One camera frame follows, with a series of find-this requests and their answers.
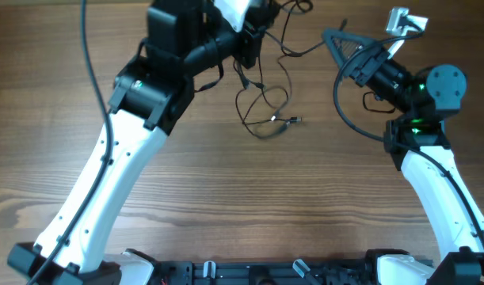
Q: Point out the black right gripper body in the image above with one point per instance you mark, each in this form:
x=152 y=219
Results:
x=377 y=57

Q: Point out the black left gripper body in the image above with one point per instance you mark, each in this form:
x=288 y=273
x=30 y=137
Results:
x=252 y=35

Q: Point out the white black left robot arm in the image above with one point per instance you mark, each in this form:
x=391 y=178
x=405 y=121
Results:
x=150 y=94

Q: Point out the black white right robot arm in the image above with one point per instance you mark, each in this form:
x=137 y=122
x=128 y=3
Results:
x=420 y=150

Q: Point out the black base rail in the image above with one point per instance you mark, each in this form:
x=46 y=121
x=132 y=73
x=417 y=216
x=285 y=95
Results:
x=323 y=271

